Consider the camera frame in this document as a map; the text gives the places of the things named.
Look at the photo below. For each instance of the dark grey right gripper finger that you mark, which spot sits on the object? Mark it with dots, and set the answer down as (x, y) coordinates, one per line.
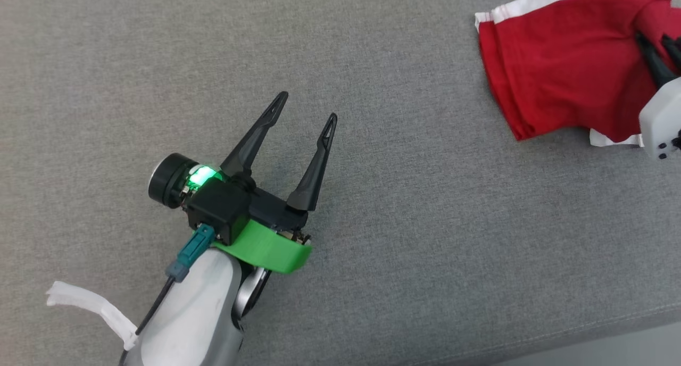
(658, 68)
(675, 52)

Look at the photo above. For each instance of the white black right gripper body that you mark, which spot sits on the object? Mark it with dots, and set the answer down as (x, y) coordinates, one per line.
(662, 121)

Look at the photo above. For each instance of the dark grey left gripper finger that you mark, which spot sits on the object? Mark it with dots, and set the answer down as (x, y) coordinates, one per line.
(250, 148)
(314, 180)

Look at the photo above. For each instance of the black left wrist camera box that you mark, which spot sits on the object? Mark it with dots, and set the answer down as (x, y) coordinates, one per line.
(221, 211)

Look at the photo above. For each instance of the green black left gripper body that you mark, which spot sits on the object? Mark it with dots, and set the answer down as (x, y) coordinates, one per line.
(266, 249)

